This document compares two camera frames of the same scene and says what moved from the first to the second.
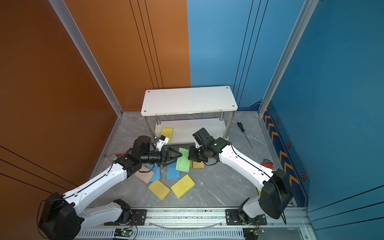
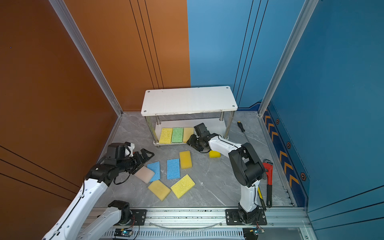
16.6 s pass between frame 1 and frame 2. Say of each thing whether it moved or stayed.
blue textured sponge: stayed
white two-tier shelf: stayed
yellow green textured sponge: stayed
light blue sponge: stayed
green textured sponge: moved
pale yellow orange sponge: moved
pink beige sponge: stayed
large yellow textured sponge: stayed
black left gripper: moved
